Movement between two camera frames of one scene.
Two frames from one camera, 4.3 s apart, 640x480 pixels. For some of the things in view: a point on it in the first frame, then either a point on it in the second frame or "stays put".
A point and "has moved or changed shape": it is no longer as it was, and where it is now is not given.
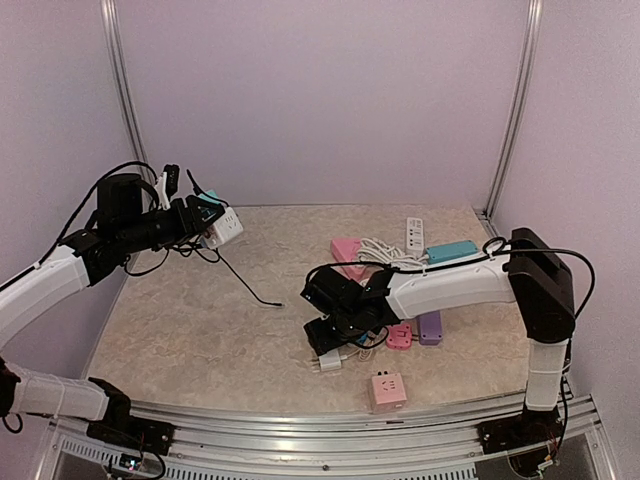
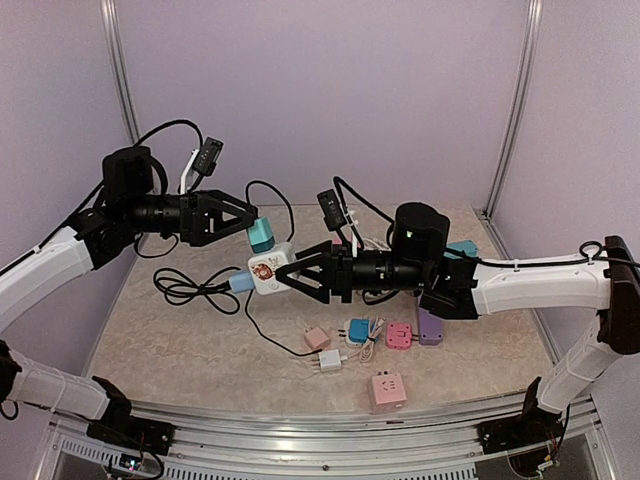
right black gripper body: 342,332 -> 342,279
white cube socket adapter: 228,226 has moved or changed shape
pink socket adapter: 399,336 stays put
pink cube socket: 388,394 stays put
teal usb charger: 212,193 has moved or changed shape
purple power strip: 430,328 stays put
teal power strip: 451,250 stays put
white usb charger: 330,361 stays put
